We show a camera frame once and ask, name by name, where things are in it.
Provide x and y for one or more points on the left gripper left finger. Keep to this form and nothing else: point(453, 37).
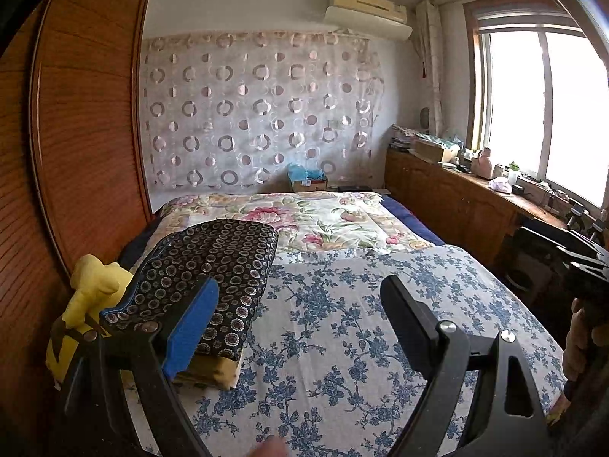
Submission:
point(93, 397)

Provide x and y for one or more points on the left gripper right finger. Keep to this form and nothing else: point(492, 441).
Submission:
point(505, 417)

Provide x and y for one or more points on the navy patterned silk garment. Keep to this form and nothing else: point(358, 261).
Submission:
point(237, 254)

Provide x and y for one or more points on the right hand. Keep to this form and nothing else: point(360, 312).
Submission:
point(578, 339)

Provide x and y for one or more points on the olive gold folded cloth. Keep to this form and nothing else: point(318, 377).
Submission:
point(218, 372)

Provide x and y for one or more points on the yellow plush toy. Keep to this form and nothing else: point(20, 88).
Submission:
point(96, 286)

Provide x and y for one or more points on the wooden window cabinet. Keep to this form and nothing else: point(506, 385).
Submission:
point(460, 209)

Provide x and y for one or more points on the blue bed sheet edge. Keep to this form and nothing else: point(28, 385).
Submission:
point(399, 211)

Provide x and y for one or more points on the blue floral white sheet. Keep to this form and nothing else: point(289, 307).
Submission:
point(323, 369)

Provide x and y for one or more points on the window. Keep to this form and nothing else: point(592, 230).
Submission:
point(539, 95)

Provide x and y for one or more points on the cardboard box on cabinet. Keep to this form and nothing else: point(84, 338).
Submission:
point(434, 153)

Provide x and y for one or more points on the wooden wardrobe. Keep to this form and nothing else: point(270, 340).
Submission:
point(72, 181)

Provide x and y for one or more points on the floral pink quilt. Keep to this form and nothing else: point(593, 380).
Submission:
point(309, 224)

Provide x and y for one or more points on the blue tissue box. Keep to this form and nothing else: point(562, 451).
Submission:
point(302, 179)

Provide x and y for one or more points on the circle patterned sheer curtain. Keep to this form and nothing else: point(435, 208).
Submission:
point(231, 112)

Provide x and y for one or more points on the wall air conditioner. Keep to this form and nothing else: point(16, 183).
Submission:
point(380, 18)

